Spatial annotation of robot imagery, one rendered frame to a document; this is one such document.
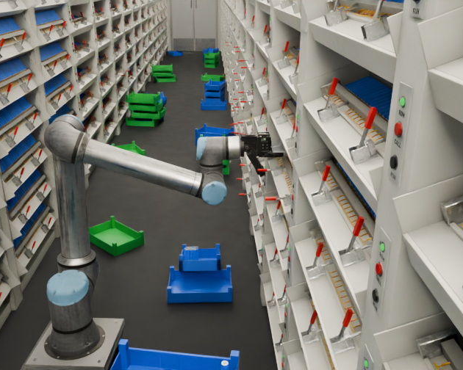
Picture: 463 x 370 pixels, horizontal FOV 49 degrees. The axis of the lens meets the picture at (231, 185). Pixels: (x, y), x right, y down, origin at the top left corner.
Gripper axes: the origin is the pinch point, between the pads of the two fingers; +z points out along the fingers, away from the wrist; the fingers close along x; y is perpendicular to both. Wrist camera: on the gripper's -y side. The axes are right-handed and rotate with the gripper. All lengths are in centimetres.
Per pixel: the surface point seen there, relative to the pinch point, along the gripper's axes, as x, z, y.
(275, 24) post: 8.7, -6.1, 46.6
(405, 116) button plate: -128, -7, 47
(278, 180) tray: -15.6, -6.9, -5.9
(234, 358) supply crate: -89, -27, -22
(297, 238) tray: -62, -8, -5
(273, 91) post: 8.8, -6.7, 21.9
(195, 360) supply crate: -85, -36, -25
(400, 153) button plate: -128, -8, 42
